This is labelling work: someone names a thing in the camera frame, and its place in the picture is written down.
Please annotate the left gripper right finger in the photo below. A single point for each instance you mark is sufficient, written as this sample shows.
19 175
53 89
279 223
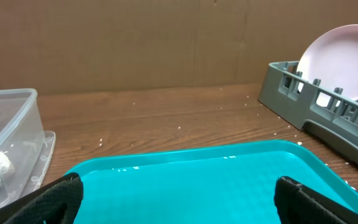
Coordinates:
298 204

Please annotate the clear plastic waste bin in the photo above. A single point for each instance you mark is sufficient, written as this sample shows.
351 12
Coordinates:
27 145

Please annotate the large white plate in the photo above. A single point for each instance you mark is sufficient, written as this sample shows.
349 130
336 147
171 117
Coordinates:
333 58

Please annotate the teal plastic serving tray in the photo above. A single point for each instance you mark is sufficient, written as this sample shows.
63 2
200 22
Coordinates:
224 184

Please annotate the grey dishwasher rack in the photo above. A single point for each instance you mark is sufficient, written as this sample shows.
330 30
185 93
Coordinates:
325 114

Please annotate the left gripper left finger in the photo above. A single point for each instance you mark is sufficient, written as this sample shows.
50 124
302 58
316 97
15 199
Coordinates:
57 202

